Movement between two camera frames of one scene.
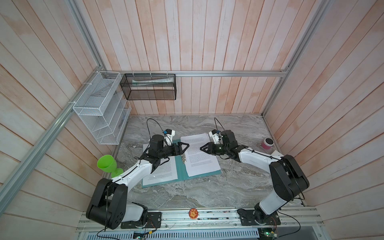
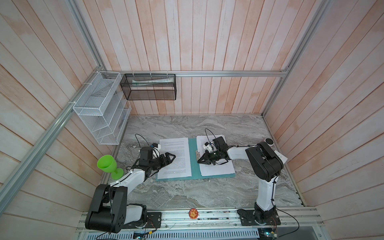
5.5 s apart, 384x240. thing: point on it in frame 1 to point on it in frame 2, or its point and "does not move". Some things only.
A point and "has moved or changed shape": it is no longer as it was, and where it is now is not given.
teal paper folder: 182,172 to 195,168
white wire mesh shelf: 103,108 does not move
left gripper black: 179,149 to 167,161
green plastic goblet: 108,163 does not move
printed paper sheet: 198,162 to 207,169
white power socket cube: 276,154 does not move
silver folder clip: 183,158 to 198,155
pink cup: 267,143 does not move
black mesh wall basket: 149,86 does not move
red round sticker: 193,213 does not move
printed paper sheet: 165,171 has moved or changed shape
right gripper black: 210,148 to 207,159
